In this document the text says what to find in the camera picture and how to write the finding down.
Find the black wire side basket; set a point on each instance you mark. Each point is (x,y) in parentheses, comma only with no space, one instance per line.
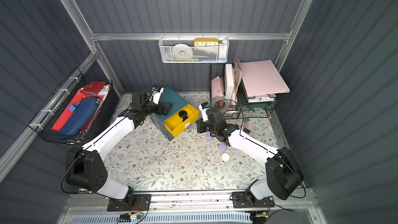
(42,123)

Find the white tape roll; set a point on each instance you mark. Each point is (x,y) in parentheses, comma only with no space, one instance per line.
(182,52)

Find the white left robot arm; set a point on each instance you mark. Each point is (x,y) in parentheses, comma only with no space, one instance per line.
(85,164)

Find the purple earphone case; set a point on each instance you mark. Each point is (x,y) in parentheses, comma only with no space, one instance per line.
(222,147)
(209,137)

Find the white wire wall basket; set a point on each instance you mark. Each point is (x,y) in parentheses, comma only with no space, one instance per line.
(200,54)

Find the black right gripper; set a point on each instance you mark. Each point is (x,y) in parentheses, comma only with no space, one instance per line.
(202,126)

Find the white book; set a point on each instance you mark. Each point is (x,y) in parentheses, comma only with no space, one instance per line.
(229,83)

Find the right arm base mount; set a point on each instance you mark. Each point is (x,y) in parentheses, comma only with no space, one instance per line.
(242,199)

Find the black earphone case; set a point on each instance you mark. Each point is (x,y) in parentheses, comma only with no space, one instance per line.
(183,114)

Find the yellow drawer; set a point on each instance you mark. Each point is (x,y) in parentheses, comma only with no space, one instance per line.
(175,125)

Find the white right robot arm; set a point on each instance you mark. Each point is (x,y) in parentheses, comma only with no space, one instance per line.
(283,176)

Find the pink notebook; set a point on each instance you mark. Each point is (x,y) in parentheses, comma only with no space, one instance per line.
(217,87)

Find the blue pencil pouch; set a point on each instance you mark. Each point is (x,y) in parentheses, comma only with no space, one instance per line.
(75,117)

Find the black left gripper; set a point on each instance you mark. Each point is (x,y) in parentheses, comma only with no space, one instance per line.
(163,109)

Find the black wire desk rack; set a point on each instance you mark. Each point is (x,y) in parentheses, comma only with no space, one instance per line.
(249,107)

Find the yellow clock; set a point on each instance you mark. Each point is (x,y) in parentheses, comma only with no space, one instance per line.
(206,42)

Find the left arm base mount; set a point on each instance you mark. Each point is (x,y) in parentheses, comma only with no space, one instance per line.
(140,202)

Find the red folder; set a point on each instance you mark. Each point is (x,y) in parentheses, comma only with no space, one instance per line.
(95,88)

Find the pink foam board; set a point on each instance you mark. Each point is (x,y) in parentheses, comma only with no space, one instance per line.
(261,78)

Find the white earphone case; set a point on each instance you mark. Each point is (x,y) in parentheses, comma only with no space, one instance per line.
(225,157)

